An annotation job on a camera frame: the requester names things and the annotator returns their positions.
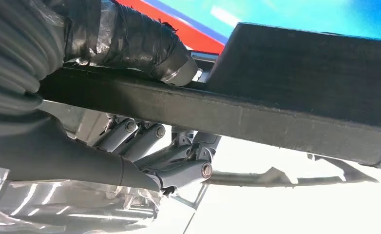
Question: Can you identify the blue metal shelf rack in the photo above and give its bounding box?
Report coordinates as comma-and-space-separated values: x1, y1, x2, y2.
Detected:
145, 0, 381, 44

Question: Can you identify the long red barrier belt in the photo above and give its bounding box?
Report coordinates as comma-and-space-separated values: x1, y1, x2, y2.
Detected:
116, 0, 226, 55

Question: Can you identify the white car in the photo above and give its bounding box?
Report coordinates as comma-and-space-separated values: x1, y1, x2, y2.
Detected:
40, 100, 381, 234

